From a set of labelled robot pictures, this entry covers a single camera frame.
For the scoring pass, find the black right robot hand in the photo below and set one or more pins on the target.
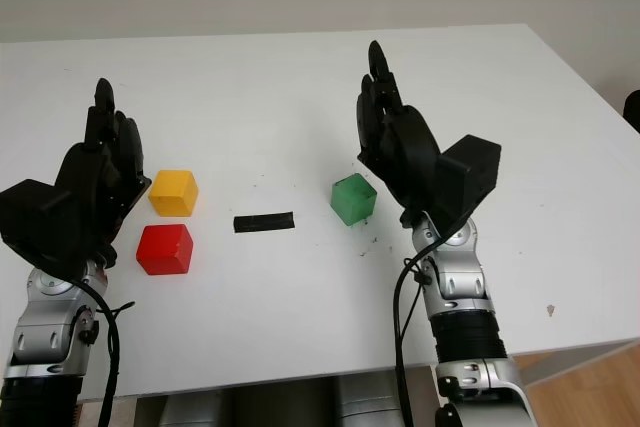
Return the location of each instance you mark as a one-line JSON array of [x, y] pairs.
[[407, 147]]

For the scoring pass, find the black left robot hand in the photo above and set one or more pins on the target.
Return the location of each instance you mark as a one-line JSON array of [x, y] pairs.
[[95, 182]]

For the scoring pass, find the green wooden block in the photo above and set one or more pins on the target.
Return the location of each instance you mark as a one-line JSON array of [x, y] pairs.
[[352, 199]]

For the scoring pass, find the yellow wooden block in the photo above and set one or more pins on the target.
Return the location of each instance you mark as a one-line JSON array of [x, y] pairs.
[[172, 192]]

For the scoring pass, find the red wooden block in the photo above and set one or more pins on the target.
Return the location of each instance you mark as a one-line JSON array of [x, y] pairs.
[[162, 249]]

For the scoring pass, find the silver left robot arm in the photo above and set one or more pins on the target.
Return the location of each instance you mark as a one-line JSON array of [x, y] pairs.
[[45, 327]]

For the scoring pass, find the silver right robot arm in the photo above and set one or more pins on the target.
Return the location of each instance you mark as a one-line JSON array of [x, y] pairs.
[[460, 292]]

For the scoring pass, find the black tape strip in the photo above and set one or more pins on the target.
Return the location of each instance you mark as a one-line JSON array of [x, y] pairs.
[[263, 222]]

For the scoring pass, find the dark furniture piece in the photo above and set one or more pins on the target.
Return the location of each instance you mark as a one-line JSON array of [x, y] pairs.
[[634, 112]]

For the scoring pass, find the white table leg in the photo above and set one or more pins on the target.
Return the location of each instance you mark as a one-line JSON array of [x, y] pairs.
[[436, 382]]

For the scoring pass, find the grey left robot leg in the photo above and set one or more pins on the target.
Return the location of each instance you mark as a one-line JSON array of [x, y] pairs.
[[192, 409]]

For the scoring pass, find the grey robot leg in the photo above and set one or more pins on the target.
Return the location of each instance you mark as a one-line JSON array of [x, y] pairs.
[[367, 404], [192, 409]]

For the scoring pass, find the grey right robot leg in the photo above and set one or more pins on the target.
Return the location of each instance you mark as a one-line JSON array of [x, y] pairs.
[[367, 404]]

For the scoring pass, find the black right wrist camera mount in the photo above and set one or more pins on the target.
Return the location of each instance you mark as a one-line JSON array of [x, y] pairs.
[[472, 172]]

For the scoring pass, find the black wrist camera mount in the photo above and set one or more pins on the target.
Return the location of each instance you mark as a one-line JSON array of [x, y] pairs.
[[472, 172], [25, 207]]

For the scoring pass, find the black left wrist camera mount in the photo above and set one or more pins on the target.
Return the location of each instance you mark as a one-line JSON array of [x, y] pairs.
[[25, 207]]

